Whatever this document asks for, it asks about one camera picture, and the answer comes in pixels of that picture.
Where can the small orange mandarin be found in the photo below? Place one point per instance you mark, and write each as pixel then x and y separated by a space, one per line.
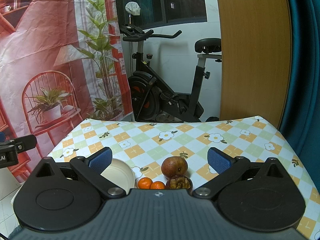
pixel 157 185
pixel 145 183

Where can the black exercise bike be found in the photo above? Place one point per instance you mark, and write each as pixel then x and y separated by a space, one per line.
pixel 151 95

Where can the red-brown apple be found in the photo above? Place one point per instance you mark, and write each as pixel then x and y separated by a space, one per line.
pixel 174 166

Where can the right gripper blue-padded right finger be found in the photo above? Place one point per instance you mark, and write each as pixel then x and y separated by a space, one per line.
pixel 229 171

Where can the teal curtain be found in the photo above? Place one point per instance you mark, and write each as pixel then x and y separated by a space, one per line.
pixel 300 122

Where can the wooden board panel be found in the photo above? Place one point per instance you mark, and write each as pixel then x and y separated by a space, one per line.
pixel 256 58

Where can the dark window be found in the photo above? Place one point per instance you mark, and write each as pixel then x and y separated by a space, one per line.
pixel 157 13

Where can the floral checkered tablecloth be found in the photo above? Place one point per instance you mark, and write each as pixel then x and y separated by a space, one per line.
pixel 144 147

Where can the small orange mandarin left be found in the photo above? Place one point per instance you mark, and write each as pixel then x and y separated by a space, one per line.
pixel 145 183

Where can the small orange mandarin right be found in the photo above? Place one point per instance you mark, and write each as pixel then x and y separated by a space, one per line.
pixel 157 185

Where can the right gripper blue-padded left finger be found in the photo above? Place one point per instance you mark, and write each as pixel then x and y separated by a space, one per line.
pixel 90 169

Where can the printed red backdrop cloth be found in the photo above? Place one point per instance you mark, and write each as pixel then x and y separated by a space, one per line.
pixel 61 62

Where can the beige round plate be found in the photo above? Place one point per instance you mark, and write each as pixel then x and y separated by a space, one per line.
pixel 119 173

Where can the dark purple mangosteen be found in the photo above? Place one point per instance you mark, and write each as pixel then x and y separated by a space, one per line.
pixel 179 182

